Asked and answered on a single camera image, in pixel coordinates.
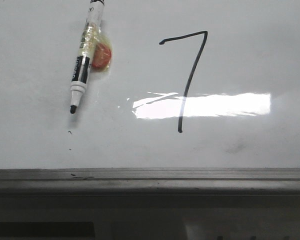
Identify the white black whiteboard marker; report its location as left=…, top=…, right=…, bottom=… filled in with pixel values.
left=70, top=0, right=105, bottom=114

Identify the white whiteboard with grey frame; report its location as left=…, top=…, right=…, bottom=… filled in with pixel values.
left=0, top=0, right=300, bottom=196

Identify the black panel below whiteboard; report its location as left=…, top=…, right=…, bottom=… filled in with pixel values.
left=0, top=222, right=96, bottom=238

